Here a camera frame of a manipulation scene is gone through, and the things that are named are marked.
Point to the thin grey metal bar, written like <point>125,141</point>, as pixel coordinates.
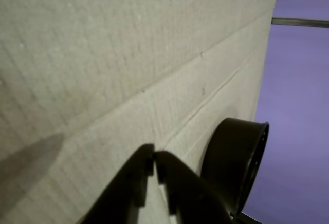
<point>300,22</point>

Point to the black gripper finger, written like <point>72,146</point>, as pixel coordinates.
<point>190,198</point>
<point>123,188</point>

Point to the black round plastic bowl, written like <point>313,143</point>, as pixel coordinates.
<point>228,157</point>

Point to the beige cardboard sheet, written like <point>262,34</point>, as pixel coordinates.
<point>102,67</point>

